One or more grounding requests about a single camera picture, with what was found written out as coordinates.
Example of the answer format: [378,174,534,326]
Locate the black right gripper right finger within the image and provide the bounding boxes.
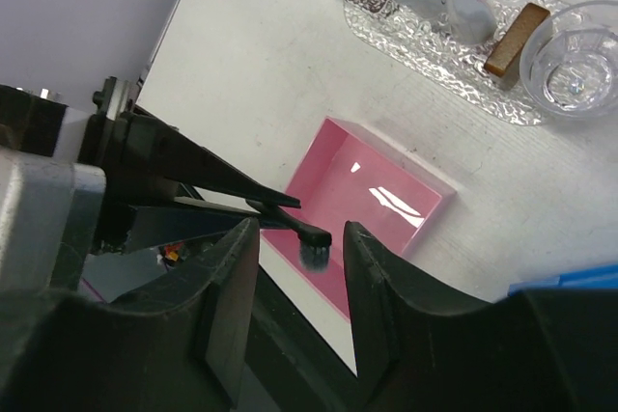
[343,222,617,411]

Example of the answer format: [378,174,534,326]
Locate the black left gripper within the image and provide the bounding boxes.
[78,76,300,253]

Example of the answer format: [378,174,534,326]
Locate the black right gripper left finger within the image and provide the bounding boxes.
[1,219,260,411]

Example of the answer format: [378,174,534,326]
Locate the black toothbrush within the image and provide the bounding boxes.
[246,200,332,272]

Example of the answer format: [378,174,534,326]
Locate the red-capped toothpaste tube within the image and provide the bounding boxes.
[445,0,497,45]

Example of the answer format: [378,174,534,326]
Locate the clear textured glass tray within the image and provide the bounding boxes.
[343,0,567,126]

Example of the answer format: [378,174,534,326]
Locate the blue plastic bin organizer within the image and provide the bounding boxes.
[508,263,618,295]

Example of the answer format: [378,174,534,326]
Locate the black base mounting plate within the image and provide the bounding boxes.
[246,269,363,411]

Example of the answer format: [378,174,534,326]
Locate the pink plastic drawer box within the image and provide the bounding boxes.
[263,118,456,317]

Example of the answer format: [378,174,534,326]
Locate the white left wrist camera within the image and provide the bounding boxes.
[1,148,106,290]

